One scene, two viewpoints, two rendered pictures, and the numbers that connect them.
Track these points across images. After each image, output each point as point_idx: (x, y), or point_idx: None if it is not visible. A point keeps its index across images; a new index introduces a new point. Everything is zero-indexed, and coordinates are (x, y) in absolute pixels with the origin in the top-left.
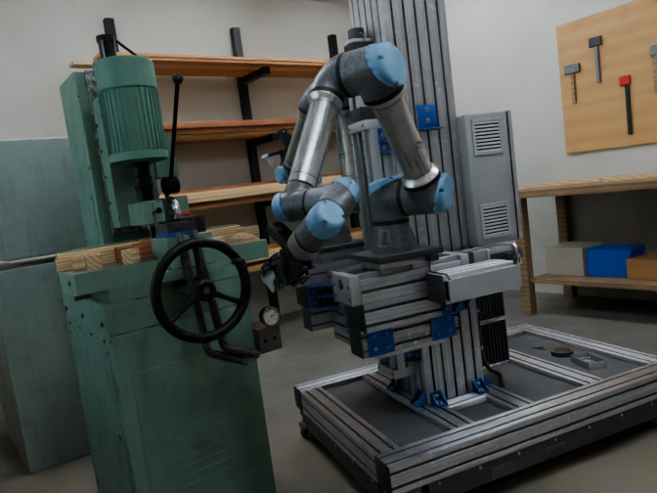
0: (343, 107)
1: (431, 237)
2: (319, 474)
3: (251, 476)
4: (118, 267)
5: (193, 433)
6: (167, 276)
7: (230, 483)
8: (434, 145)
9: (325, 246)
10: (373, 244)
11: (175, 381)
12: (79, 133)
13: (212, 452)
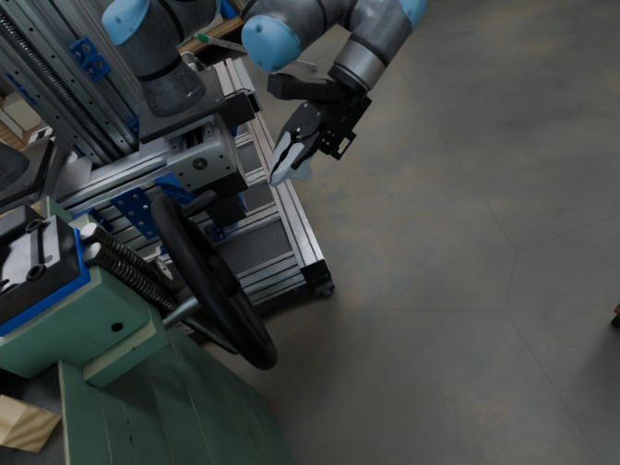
0: None
1: (136, 82)
2: (220, 356)
3: (255, 402)
4: (71, 455)
5: (249, 440)
6: (160, 332)
7: (264, 424)
8: None
9: (23, 180)
10: (175, 99)
11: (217, 435)
12: None
13: (254, 428)
